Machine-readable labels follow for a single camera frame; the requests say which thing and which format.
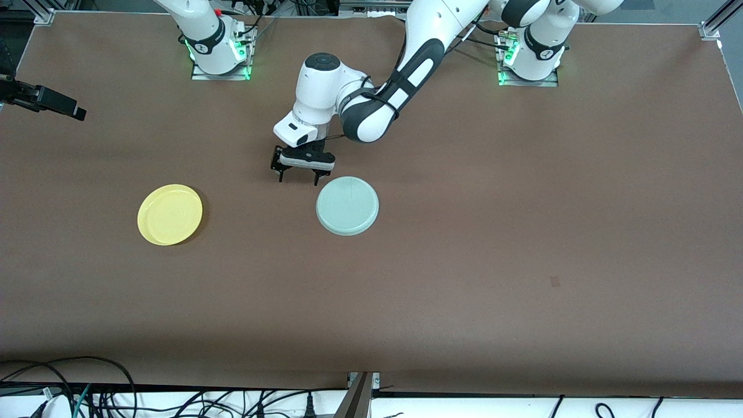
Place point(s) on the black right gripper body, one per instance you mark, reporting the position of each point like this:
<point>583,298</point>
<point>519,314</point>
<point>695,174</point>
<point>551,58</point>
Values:
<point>36,97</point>

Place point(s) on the pale green plastic plate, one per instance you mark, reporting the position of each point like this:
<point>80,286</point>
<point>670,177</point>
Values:
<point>348,206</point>

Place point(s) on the yellow plastic plate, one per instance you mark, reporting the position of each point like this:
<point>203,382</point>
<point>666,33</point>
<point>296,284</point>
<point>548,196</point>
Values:
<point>170,215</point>

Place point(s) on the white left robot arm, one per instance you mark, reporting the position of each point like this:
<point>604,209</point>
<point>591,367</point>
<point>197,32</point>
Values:
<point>316,87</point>

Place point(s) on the brown table cover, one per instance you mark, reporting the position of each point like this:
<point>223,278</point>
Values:
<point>371,290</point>

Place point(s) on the black power plug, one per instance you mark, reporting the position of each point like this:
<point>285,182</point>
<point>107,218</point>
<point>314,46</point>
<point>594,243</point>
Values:
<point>310,406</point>

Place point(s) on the aluminium frame post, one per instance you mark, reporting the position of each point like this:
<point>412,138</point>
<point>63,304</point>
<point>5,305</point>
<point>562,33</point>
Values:
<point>44,13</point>
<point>709,30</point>

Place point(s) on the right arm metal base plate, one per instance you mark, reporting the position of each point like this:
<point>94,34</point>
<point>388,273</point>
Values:
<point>200,76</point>

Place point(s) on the aluminium frame strut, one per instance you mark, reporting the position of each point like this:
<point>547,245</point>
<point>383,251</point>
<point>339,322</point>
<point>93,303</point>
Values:
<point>357,400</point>

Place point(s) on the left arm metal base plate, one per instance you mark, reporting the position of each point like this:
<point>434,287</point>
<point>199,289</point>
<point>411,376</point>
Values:
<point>548,83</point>

